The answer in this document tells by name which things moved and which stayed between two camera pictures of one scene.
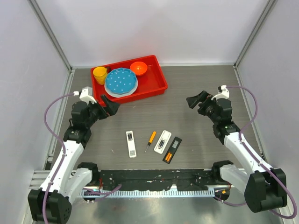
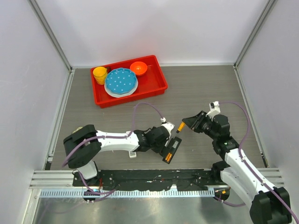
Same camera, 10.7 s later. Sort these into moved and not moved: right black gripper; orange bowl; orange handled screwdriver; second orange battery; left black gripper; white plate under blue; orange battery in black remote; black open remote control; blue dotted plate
Moved: right black gripper; orange handled screwdriver; left black gripper
Not moved: orange bowl; black open remote control; orange battery in black remote; white plate under blue; blue dotted plate; second orange battery
